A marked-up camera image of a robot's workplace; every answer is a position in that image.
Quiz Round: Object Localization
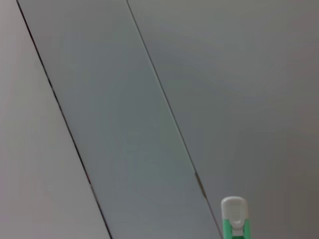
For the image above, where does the green utility knife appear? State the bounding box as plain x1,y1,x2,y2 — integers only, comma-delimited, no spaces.
221,196,251,239

